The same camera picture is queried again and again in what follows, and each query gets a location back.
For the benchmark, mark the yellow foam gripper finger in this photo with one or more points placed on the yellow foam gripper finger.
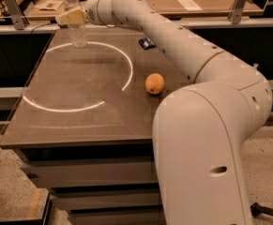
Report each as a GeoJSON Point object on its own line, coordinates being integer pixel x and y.
{"type": "Point", "coordinates": [72, 17]}

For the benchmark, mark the clear plastic water bottle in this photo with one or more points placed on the clear plastic water bottle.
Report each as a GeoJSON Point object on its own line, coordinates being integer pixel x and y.
{"type": "Point", "coordinates": [77, 32]}

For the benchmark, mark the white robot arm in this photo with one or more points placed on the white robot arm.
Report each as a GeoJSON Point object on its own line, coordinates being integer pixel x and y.
{"type": "Point", "coordinates": [198, 130]}

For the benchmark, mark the small paper card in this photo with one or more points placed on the small paper card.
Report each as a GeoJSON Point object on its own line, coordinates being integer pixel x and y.
{"type": "Point", "coordinates": [50, 5]}

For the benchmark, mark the blue snack wrapper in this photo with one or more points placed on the blue snack wrapper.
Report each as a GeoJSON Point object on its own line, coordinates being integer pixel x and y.
{"type": "Point", "coordinates": [146, 43]}

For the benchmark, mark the orange fruit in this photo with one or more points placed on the orange fruit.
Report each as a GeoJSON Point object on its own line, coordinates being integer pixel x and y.
{"type": "Point", "coordinates": [154, 84]}

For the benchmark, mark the white paper sheet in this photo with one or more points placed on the white paper sheet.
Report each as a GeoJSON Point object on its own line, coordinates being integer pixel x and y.
{"type": "Point", "coordinates": [190, 5]}

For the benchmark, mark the black chair base leg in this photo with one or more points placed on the black chair base leg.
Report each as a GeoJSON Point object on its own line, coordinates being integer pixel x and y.
{"type": "Point", "coordinates": [257, 209]}

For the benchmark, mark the left metal bracket post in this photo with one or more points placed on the left metal bracket post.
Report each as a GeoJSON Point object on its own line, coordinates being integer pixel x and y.
{"type": "Point", "coordinates": [18, 19]}

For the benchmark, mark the metal bracket post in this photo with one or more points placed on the metal bracket post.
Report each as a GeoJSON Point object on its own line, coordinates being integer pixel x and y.
{"type": "Point", "coordinates": [236, 11]}
{"type": "Point", "coordinates": [18, 19]}

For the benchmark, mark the right metal bracket post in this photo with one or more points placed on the right metal bracket post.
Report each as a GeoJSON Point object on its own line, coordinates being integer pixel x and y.
{"type": "Point", "coordinates": [236, 11]}

